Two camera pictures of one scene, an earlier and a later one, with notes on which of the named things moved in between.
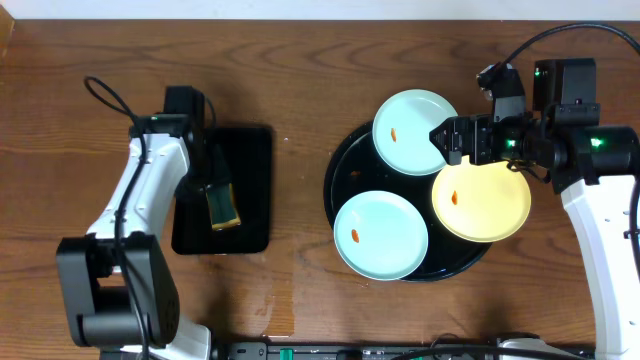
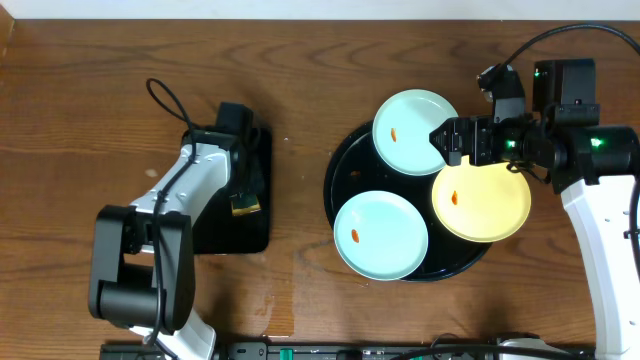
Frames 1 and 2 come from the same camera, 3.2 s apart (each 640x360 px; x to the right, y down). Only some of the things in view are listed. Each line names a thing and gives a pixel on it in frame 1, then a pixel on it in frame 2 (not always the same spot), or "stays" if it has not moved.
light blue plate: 380,236 stays
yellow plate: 481,202 stays
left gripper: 221,176 -> 255,185
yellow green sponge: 223,211 -> 243,204
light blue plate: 401,136 stays
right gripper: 481,126 stays
